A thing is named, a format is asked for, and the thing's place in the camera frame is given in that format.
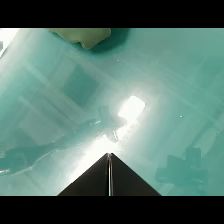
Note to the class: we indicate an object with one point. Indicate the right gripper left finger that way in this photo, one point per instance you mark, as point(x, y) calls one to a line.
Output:
point(93, 181)

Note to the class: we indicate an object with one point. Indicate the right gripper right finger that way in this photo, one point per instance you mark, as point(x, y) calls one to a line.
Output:
point(128, 181)

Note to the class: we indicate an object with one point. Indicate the pale green garment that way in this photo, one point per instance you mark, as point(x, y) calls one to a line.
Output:
point(87, 36)

